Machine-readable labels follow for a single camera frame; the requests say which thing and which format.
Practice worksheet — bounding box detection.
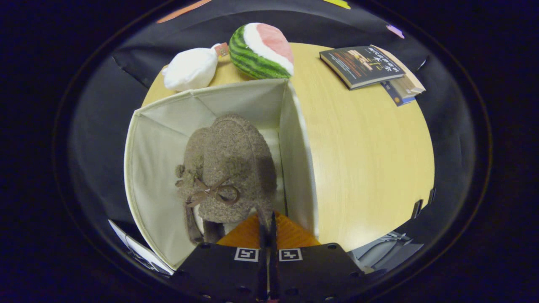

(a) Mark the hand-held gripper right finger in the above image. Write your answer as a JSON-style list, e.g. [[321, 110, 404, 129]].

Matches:
[[270, 211, 368, 303]]

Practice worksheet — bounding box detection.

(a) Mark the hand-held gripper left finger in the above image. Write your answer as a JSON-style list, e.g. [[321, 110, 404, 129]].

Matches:
[[171, 213, 270, 303]]

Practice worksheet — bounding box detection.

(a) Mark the brown fuzzy slipper shoe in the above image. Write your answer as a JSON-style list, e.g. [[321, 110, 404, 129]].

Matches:
[[198, 114, 278, 236], [175, 128, 219, 245]]

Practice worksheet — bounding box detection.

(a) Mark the beige fabric storage box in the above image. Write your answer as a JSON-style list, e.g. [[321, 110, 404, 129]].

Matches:
[[124, 78, 320, 271]]

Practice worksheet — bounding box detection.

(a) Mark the grey plastic object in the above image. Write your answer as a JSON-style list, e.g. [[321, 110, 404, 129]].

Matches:
[[349, 231, 424, 272]]

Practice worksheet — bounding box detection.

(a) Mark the white flat device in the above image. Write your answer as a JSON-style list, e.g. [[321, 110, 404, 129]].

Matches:
[[108, 219, 174, 275]]

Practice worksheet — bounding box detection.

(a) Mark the blue cover book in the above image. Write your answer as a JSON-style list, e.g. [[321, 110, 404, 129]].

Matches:
[[380, 81, 406, 107]]

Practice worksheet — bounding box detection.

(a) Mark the white plush toy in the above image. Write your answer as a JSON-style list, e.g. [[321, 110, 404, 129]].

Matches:
[[162, 44, 220, 92]]

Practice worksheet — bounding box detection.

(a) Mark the black cover book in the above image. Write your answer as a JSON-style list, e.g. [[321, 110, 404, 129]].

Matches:
[[319, 45, 406, 90]]

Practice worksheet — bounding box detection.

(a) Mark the watermelon slice plush toy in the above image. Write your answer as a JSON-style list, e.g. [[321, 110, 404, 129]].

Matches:
[[229, 23, 294, 80]]

